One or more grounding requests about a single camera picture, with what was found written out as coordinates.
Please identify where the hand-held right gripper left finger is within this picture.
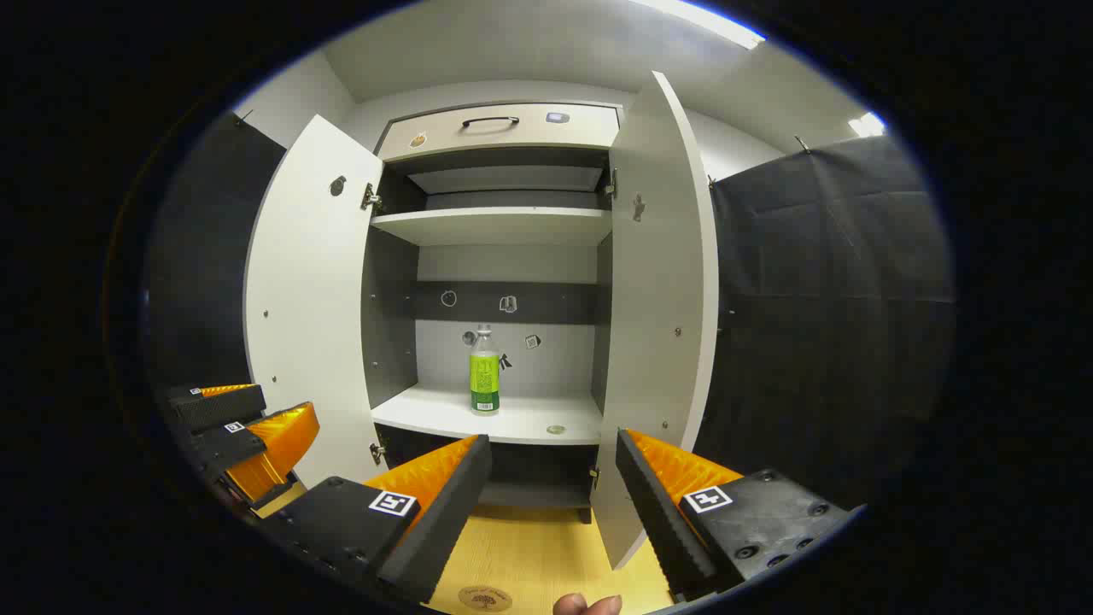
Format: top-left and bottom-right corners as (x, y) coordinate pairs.
(256, 434), (494, 606)

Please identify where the black backdrop cloth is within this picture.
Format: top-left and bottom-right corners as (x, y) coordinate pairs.
(692, 135), (956, 513)
(145, 111), (287, 402)

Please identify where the white cabinet door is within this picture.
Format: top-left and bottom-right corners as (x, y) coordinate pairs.
(243, 114), (385, 488)
(589, 71), (720, 571)

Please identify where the beige cabinet drawer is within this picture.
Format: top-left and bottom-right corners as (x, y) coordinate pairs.
(376, 103), (621, 163)

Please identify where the white cabinet shelf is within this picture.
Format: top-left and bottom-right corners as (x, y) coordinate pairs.
(370, 206), (613, 249)
(371, 384), (604, 447)

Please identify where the green label plastic bottle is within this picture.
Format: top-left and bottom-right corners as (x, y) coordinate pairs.
(469, 325), (501, 417)

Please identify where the long ceiling light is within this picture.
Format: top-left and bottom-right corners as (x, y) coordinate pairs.
(632, 0), (767, 50)

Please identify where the white grey cabinet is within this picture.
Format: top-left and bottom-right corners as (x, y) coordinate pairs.
(359, 101), (624, 524)

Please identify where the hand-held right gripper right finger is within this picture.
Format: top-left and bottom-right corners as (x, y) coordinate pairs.
(615, 427), (855, 603)

